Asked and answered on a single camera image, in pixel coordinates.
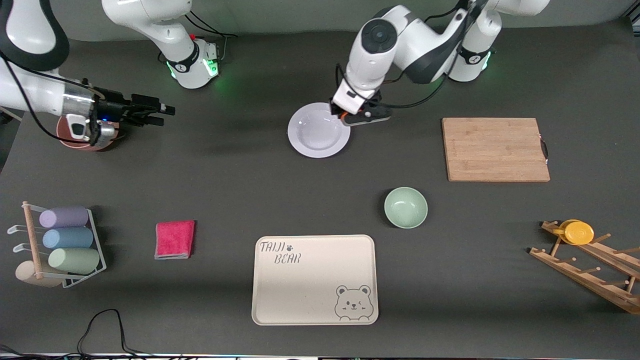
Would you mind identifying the blue cup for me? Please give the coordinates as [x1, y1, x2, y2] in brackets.
[42, 227, 94, 250]

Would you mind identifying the pink bowl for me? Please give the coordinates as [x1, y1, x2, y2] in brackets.
[56, 116, 121, 152]

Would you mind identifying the green cup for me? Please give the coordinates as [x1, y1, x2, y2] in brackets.
[48, 247, 100, 275]

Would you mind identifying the wooden cutting board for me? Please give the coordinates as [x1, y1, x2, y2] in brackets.
[442, 117, 551, 183]

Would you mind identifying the black right arm base cable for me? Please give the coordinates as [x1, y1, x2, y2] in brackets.
[189, 7, 237, 38]

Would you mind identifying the white round plate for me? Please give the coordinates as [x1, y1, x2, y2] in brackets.
[287, 102, 351, 159]

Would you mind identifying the black floor cable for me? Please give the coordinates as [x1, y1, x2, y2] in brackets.
[77, 309, 151, 357]

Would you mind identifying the light green bowl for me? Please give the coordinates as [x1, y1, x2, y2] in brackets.
[384, 187, 429, 229]

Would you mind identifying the wooden mug rack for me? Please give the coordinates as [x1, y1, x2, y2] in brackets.
[529, 220, 640, 315]

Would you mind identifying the purple cup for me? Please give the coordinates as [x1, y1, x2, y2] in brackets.
[39, 205, 90, 229]

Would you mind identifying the yellow mug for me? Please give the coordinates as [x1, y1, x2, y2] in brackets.
[552, 219, 595, 246]

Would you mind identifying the white wire cup rack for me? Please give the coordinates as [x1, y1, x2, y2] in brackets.
[7, 201, 107, 289]

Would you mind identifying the pink folded cloth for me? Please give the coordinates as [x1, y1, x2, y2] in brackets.
[154, 220, 196, 260]

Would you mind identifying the beige cup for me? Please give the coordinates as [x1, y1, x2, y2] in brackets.
[15, 260, 63, 288]

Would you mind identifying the beige bear print tray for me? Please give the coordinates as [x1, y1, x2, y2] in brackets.
[251, 234, 379, 326]

